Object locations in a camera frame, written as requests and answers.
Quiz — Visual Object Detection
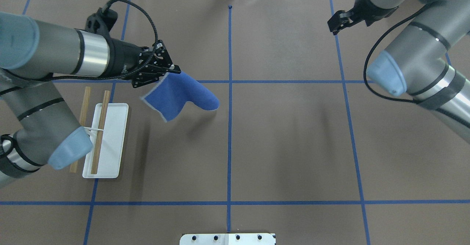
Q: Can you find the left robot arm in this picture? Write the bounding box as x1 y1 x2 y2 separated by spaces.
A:
0 8 181 187

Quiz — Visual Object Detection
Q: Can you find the blue microfiber towel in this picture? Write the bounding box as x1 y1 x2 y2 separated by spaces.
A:
141 72 220 122

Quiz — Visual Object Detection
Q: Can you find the white towel rack base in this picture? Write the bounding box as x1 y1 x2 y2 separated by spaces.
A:
82 103 129 179

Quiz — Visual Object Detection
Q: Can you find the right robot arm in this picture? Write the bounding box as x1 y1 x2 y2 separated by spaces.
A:
328 0 470 142

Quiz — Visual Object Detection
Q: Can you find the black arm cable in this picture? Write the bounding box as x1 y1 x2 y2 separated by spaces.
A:
363 3 441 104
51 0 160 82

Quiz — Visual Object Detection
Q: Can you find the left wooden rack rod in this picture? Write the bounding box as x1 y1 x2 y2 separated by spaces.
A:
90 90 111 174

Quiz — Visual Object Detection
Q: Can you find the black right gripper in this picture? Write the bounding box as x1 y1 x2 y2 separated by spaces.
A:
327 0 398 35

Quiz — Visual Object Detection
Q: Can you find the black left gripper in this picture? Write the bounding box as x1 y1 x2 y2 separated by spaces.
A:
108 39 181 88

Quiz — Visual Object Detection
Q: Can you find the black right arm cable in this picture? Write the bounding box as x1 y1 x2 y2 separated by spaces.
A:
363 3 441 104

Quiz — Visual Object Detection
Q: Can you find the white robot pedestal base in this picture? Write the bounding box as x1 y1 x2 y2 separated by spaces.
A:
179 233 276 245

